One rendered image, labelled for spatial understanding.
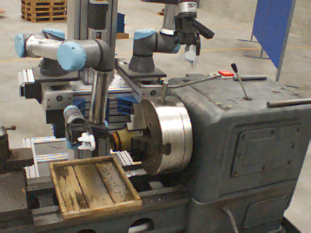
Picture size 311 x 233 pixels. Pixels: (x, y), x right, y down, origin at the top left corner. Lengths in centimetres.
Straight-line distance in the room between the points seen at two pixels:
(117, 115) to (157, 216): 76
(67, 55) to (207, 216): 88
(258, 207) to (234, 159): 35
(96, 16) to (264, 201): 127
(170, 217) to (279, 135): 57
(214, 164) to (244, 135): 16
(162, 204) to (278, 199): 61
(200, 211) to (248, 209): 26
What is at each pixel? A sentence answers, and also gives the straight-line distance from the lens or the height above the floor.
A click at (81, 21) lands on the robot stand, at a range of 202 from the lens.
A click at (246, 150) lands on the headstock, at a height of 108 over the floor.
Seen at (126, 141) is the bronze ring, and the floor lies 109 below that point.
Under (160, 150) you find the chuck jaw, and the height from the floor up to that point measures 109.
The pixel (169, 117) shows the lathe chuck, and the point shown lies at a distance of 131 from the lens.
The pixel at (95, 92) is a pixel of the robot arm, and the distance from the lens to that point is 157.
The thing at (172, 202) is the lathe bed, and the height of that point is 86.
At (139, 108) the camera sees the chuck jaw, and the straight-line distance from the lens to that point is 143.
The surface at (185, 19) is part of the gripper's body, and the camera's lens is 139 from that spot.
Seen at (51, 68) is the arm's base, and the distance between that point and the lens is 185.
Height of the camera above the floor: 173
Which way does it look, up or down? 24 degrees down
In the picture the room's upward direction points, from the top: 6 degrees clockwise
